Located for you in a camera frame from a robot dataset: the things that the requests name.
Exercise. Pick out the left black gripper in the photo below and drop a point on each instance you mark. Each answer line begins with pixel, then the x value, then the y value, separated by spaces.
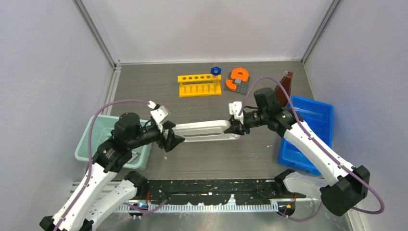
pixel 172 140

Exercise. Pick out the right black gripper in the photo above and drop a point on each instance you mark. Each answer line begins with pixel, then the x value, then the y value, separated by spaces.
pixel 236 127

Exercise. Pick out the white plastic lid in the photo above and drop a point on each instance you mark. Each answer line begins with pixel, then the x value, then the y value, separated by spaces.
pixel 205 131

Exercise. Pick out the blue hexagonal nut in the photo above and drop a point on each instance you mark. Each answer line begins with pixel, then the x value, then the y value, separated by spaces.
pixel 215 70

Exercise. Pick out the thin glass rod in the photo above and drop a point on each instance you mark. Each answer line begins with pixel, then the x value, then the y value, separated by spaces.
pixel 216 82

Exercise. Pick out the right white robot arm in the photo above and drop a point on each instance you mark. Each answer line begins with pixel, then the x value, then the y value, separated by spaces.
pixel 343 185

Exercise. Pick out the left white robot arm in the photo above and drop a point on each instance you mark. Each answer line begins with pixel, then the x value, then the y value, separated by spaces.
pixel 82 212

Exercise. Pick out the orange curved block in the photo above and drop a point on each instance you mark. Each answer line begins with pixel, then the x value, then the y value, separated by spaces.
pixel 240 73

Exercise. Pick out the yellow test tube rack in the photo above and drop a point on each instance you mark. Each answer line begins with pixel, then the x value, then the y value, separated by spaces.
pixel 197 85

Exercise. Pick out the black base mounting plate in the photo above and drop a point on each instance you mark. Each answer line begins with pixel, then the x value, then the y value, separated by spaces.
pixel 214 192

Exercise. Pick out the brown wedge stand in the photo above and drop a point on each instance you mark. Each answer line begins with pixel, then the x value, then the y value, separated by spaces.
pixel 286 83

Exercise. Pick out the teal plastic bin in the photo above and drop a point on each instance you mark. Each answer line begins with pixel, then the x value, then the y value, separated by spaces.
pixel 101 131

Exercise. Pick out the blue plastic bin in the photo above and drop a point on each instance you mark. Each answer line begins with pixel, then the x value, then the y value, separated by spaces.
pixel 319 117

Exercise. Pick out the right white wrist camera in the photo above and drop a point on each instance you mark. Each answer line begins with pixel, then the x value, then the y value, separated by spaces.
pixel 235 112

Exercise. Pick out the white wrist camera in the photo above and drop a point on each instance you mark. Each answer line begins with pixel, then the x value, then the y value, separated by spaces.
pixel 160 115
pixel 235 112

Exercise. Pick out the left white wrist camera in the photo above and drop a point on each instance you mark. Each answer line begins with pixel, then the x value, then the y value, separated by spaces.
pixel 160 115

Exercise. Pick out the grey studded base plate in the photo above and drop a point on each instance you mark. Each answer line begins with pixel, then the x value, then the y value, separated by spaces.
pixel 237 85

